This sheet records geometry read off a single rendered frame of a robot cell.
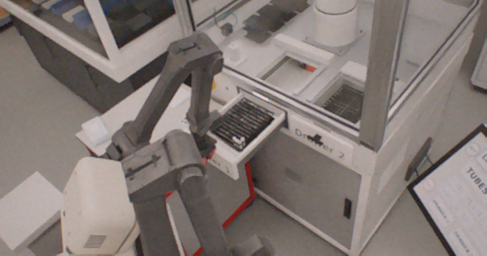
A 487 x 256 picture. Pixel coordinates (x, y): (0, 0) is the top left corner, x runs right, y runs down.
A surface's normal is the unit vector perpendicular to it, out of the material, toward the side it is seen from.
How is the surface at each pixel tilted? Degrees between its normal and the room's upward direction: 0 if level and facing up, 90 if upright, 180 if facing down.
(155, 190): 90
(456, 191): 50
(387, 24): 90
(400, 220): 0
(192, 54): 24
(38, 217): 0
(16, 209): 0
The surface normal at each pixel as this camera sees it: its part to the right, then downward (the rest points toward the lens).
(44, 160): -0.12, -0.70
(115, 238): 0.37, 0.63
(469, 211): -0.82, -0.27
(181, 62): -0.59, 0.15
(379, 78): -0.66, 0.58
